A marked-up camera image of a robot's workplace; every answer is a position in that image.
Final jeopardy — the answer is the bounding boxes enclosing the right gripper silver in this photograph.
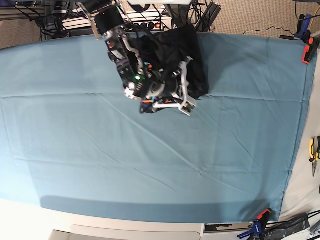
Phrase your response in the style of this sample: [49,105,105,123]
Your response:
[152,56,197,116]

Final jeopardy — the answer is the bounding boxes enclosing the black T-shirt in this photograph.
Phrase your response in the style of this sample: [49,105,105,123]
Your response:
[139,24,209,114]

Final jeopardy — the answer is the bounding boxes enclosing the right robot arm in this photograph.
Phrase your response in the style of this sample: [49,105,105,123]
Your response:
[78,0,197,116]

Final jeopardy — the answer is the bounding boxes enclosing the white power strip black sockets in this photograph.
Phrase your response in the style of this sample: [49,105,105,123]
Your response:
[133,21,164,32]

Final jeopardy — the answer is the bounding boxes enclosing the teal table cloth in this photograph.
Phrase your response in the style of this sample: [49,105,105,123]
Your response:
[0,33,317,224]

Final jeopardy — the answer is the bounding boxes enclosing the orange black clamp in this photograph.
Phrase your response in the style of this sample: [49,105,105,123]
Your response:
[301,37,320,64]

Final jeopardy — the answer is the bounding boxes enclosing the blue orange clamp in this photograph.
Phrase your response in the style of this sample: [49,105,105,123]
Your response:
[237,208,272,240]

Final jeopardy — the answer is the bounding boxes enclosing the black bag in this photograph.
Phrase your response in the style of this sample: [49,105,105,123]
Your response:
[263,213,310,240]

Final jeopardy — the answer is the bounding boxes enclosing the yellow handled pliers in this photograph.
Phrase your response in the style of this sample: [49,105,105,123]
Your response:
[308,136,320,177]

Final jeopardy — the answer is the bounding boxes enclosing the blue handled clamp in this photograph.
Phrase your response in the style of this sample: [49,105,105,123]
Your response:
[294,14,312,40]

